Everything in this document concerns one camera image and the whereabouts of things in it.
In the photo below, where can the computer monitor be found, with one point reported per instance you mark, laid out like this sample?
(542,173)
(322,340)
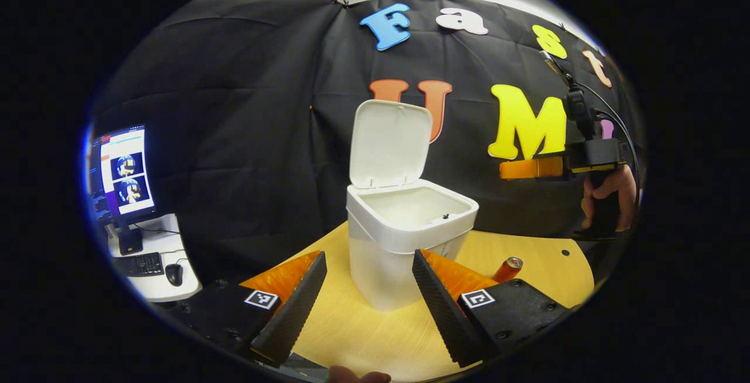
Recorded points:
(126,172)

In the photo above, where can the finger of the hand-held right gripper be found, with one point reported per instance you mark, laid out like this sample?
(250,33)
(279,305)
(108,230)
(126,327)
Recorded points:
(533,168)

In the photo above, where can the black keyboard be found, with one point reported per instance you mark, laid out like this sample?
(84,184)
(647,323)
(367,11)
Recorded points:
(139,264)

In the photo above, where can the black computer mouse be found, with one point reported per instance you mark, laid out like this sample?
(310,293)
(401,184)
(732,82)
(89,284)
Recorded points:
(174,274)

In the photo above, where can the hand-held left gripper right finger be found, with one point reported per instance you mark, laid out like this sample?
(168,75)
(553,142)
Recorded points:
(448,318)

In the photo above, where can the white side desk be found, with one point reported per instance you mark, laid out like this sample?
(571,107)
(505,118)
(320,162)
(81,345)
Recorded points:
(158,290)

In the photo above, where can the black monitor stand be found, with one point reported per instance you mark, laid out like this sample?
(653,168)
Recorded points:
(130,242)

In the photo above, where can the orange pop can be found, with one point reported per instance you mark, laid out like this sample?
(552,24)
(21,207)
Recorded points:
(505,270)

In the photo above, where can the black backdrop cloth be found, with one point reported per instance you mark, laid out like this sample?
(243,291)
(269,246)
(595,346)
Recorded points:
(246,108)

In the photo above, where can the wooden desktop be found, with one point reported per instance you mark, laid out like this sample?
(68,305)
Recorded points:
(363,336)

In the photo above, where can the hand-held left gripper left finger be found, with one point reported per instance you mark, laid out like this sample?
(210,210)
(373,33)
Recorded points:
(293,318)

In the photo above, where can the white desktop garbage bin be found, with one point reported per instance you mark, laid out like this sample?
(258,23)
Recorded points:
(387,266)

